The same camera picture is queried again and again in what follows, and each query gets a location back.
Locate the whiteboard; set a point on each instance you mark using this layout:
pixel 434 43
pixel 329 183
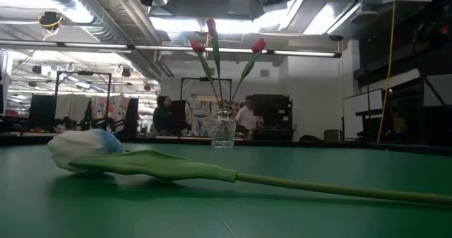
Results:
pixel 363 104

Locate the black metal frame stand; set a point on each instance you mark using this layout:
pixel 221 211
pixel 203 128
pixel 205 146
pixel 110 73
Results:
pixel 84 72
pixel 226 78

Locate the colourful patterned panel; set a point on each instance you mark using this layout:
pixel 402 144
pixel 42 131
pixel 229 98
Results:
pixel 109 109

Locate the black cabinet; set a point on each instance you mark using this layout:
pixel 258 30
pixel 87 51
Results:
pixel 275 111

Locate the grey bin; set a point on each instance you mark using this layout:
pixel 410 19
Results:
pixel 332 135

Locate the white blue-tipped artificial tulip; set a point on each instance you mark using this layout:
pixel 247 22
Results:
pixel 83 148

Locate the grey rectangular ceiling duct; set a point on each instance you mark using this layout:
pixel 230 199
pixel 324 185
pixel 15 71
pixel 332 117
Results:
pixel 212 6

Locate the white teal patterned panel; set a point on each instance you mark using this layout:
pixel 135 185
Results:
pixel 201 118

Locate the person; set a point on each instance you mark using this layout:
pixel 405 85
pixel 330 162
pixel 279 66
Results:
pixel 162 118
pixel 247 118

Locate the silver ribbed ventilation duct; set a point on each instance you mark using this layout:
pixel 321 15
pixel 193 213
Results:
pixel 95 22

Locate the red artificial tulip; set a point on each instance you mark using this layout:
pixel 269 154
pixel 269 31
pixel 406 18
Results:
pixel 258 46
pixel 211 27
pixel 197 46

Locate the grey wall vent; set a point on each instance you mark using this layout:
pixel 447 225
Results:
pixel 264 72

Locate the green table mat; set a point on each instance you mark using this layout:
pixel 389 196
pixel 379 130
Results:
pixel 247 213

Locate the clear glass vase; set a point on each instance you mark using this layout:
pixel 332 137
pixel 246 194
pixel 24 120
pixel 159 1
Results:
pixel 223 133

